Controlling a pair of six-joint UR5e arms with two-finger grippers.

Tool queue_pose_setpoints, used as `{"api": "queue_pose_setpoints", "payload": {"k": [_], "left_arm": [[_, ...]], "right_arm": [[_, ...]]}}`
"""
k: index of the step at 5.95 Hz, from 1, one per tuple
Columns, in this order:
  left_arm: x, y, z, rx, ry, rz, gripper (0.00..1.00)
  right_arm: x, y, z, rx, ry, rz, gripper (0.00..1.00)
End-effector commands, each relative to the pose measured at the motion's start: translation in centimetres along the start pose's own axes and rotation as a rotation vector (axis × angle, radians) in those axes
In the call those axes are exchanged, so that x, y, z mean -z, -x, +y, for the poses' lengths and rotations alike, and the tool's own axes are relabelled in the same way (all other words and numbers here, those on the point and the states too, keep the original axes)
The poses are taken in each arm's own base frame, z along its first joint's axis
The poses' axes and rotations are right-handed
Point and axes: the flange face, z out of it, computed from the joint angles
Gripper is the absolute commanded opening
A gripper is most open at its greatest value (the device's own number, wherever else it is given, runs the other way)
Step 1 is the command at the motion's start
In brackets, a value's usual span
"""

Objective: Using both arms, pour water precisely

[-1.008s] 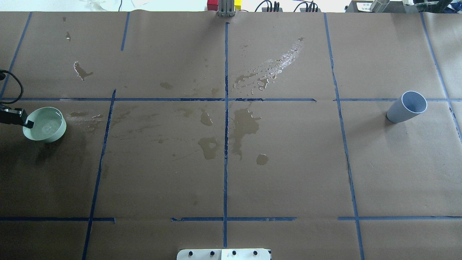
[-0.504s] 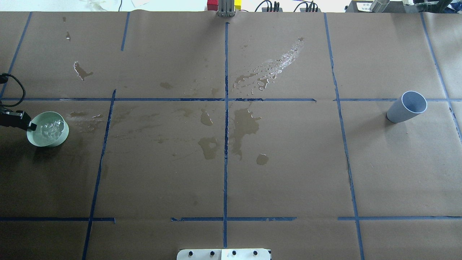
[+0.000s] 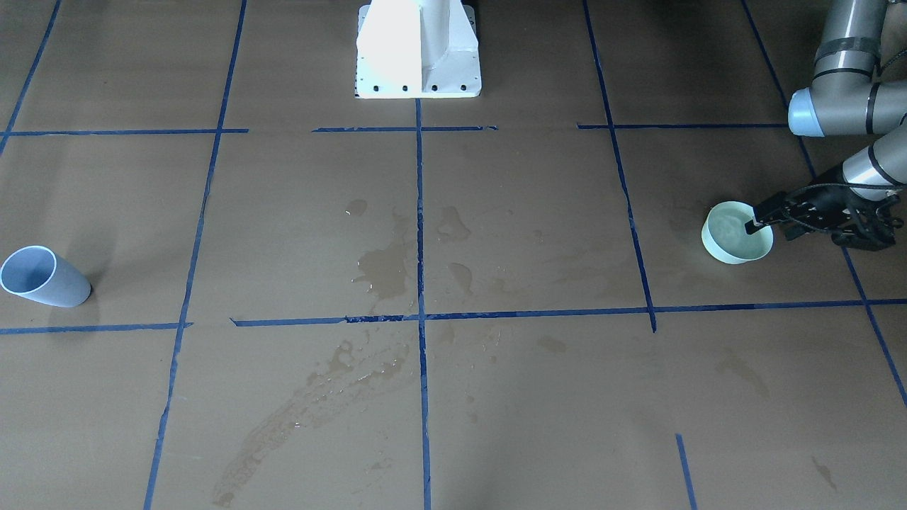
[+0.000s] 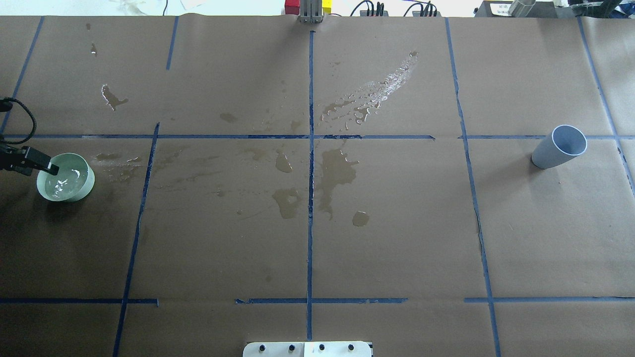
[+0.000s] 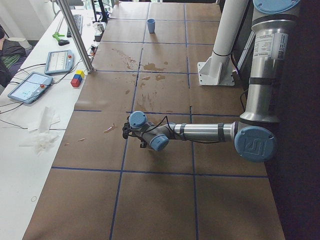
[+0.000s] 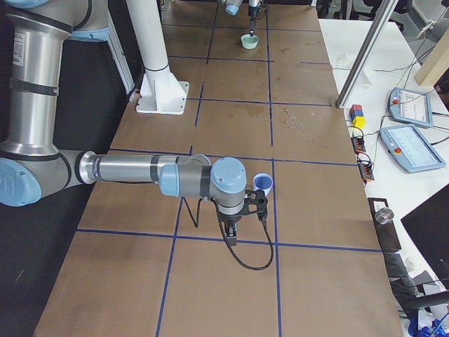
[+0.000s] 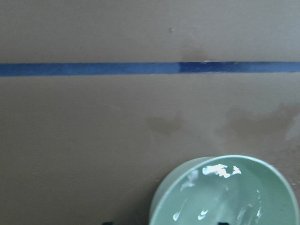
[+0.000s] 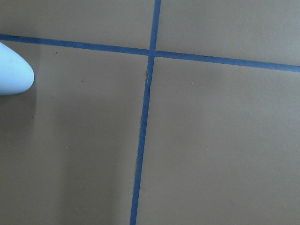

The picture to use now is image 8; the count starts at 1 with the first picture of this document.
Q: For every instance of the light blue cup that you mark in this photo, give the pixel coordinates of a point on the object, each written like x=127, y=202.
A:
x=16, y=75

